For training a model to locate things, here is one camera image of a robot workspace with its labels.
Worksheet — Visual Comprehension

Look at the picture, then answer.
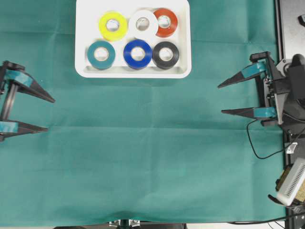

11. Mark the blue tape roll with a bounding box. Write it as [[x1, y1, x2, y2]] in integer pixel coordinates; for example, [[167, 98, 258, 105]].
[[123, 39, 152, 70]]

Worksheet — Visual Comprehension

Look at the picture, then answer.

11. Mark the yellow tape roll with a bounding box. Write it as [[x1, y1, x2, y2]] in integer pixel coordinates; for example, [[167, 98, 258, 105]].
[[99, 11, 128, 42]]

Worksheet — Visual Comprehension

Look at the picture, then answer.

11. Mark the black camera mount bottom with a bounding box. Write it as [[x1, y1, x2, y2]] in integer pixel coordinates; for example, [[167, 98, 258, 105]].
[[108, 219, 141, 229]]

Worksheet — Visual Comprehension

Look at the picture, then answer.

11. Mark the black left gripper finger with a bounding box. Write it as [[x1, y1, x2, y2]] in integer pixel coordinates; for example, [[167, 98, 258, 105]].
[[4, 70, 55, 103], [0, 120, 48, 137]]

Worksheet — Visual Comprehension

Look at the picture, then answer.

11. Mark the green table cloth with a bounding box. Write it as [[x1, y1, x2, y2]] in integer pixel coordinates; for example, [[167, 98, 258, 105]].
[[0, 0, 285, 227]]

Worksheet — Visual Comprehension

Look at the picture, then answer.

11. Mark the white plastic case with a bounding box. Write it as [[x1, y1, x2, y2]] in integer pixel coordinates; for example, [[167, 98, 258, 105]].
[[75, 0, 192, 79]]

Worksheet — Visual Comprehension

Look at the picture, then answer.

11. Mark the red tape roll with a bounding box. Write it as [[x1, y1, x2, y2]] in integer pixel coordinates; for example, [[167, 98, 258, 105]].
[[153, 8, 178, 38]]

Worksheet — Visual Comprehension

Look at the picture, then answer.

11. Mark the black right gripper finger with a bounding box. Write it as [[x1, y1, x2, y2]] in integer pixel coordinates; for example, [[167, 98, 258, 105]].
[[217, 61, 267, 89], [221, 107, 277, 119]]

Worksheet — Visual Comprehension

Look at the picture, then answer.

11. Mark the black aluminium frame rail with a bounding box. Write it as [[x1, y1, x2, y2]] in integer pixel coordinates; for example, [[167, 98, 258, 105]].
[[274, 0, 305, 62]]

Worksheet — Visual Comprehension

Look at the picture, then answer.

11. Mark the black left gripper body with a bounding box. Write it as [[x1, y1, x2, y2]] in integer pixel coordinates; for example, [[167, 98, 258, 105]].
[[0, 61, 26, 143]]

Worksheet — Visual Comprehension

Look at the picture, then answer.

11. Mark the black camera cable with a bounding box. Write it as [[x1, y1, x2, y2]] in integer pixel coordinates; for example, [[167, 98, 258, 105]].
[[246, 119, 305, 160]]

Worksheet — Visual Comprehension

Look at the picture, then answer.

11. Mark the white vented electronics box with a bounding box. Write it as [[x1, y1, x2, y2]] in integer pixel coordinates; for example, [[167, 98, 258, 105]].
[[276, 158, 305, 206]]

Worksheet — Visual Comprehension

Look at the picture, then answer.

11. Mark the white tape roll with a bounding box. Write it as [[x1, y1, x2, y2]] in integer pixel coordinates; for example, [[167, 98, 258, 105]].
[[129, 10, 159, 40]]

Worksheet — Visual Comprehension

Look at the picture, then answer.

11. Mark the green tape roll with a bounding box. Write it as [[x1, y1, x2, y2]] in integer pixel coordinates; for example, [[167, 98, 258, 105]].
[[87, 41, 116, 70]]

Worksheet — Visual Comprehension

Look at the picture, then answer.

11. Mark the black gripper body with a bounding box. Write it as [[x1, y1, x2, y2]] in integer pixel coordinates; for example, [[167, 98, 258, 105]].
[[250, 52, 292, 126]]

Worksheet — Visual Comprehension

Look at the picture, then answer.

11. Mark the black tape roll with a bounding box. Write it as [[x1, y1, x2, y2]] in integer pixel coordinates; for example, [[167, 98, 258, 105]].
[[152, 42, 180, 70]]

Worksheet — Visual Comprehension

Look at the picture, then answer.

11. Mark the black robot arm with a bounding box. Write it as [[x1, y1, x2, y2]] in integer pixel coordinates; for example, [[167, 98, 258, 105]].
[[0, 52, 305, 140]]

